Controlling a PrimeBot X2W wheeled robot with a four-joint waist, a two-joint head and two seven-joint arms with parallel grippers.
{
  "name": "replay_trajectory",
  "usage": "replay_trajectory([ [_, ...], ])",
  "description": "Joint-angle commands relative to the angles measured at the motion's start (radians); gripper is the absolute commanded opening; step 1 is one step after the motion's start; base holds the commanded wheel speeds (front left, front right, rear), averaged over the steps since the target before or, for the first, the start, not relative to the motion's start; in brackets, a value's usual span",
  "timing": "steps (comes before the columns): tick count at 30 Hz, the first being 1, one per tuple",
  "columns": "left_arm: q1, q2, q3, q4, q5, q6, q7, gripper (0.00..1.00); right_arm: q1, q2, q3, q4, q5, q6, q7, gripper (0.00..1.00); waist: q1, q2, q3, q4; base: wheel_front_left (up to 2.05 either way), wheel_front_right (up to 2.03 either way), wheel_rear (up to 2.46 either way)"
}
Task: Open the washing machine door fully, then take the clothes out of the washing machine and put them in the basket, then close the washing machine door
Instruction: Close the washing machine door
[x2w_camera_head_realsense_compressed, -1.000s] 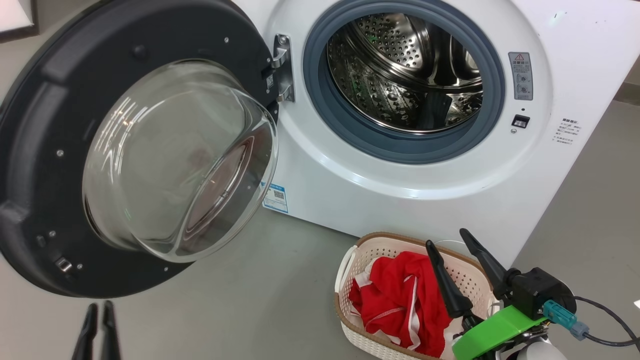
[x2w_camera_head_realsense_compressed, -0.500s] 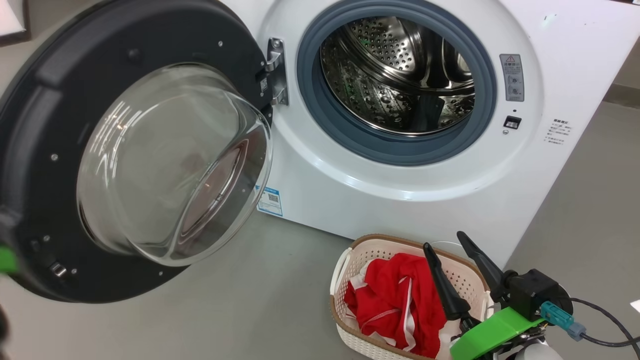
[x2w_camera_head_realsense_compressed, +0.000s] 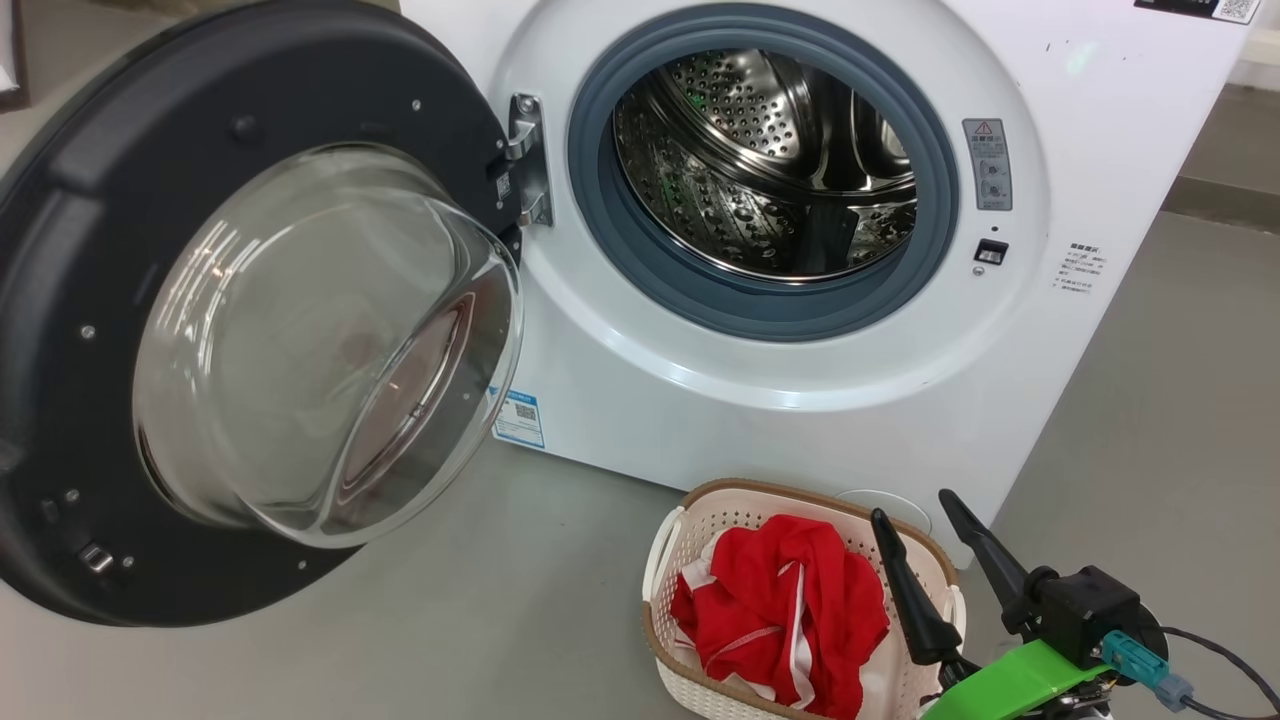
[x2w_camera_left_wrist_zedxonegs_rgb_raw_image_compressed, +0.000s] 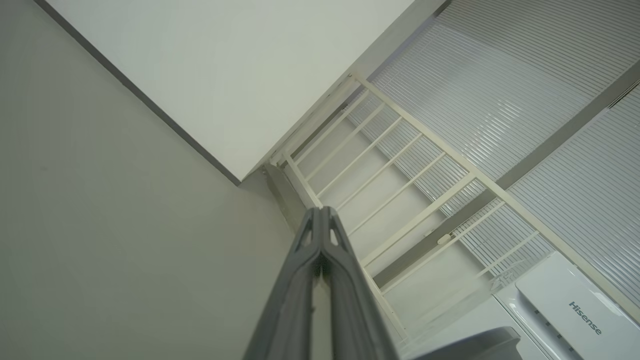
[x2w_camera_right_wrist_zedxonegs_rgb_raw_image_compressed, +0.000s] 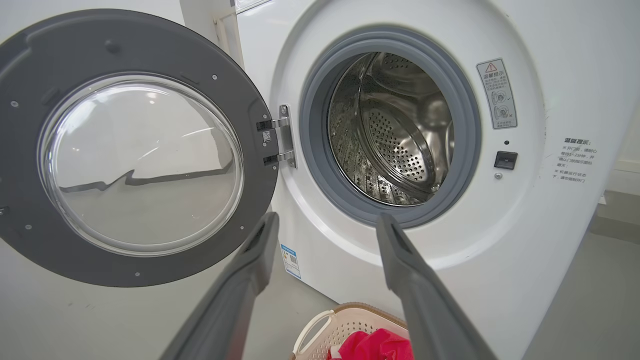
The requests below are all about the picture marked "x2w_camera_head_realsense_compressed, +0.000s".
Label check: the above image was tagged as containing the white front-load washing machine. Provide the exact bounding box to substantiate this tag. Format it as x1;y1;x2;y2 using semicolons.
398;0;1263;571

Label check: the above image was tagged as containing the black washing machine glass door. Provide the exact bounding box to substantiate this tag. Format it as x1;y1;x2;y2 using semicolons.
0;0;526;629

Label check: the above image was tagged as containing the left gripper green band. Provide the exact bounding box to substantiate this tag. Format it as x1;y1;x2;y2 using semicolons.
870;488;1115;720

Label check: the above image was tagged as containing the grey rubber door gasket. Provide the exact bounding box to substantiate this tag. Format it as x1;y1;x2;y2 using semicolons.
566;3;961;344

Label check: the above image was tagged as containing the red and white garment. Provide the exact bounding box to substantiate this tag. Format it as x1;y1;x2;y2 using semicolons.
668;513;892;720

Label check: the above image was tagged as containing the metal door hinge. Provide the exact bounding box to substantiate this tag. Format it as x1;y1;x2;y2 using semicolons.
505;93;554;229

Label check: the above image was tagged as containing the grey warning sticker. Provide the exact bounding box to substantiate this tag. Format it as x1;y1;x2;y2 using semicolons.
961;118;1014;212

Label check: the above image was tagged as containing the black QR label strip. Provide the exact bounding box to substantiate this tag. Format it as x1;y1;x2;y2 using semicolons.
1134;0;1263;27

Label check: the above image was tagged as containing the cream perforated basket brown rim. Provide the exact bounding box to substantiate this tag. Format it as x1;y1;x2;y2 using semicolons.
641;477;968;720

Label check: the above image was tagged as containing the black cable with teal connector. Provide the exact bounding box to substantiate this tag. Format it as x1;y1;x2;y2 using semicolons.
1100;625;1280;720

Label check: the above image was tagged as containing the blue energy label sticker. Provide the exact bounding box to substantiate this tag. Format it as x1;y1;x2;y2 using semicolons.
490;387;547;450

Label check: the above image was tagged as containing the perforated steel drum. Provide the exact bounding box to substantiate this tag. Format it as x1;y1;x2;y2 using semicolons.
612;48;919;286

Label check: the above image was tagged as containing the printed text sticker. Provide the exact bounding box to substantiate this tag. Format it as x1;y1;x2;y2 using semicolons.
1050;241;1107;297

